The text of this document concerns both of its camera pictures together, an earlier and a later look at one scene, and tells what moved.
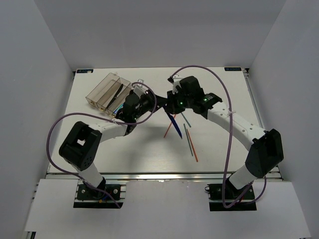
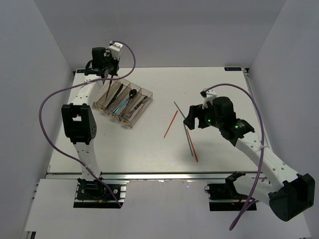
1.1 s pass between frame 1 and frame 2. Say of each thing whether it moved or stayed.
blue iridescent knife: moved
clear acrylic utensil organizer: stayed
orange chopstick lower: stayed
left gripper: moved
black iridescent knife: stayed
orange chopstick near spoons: stayed
